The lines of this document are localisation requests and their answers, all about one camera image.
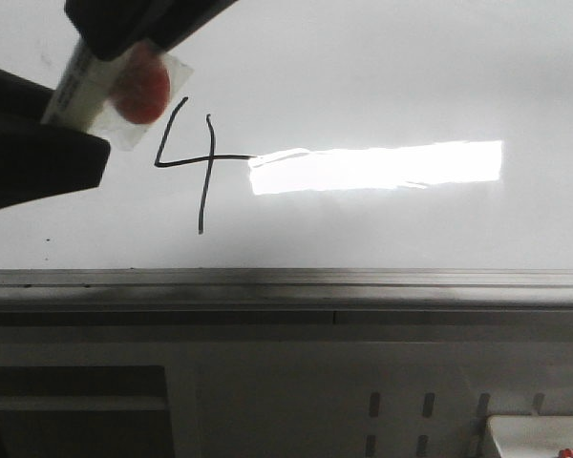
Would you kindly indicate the white whiteboard with aluminium frame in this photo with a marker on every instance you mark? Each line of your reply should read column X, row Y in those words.
column 340, row 156

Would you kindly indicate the white whiteboard marker with red magnet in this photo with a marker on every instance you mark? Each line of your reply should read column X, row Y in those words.
column 120, row 99

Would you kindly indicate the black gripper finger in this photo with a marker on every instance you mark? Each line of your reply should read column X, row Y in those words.
column 110, row 27
column 37, row 160

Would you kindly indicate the white marker tray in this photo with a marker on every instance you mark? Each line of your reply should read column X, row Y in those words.
column 527, row 436

